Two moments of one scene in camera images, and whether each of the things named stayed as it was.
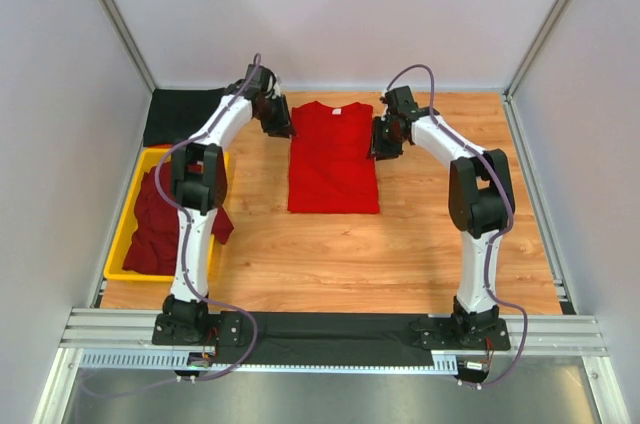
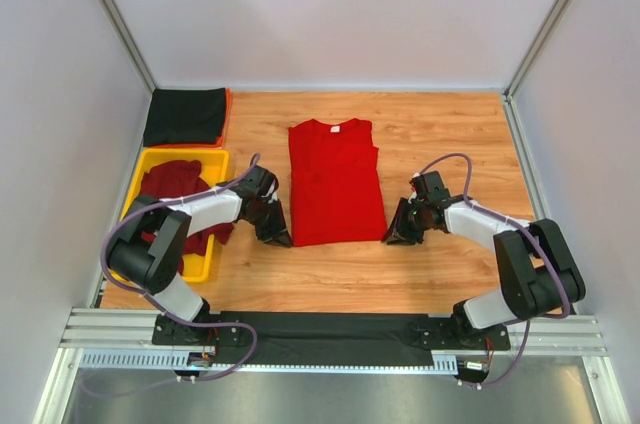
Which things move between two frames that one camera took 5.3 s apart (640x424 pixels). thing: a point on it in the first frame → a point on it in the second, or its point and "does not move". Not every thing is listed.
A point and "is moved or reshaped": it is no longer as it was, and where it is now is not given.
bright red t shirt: [331, 170] is moved or reshaped
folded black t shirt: [174, 116] does not move
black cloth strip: [328, 339] does not move
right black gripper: [382, 145] → [408, 219]
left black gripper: [279, 123] → [267, 216]
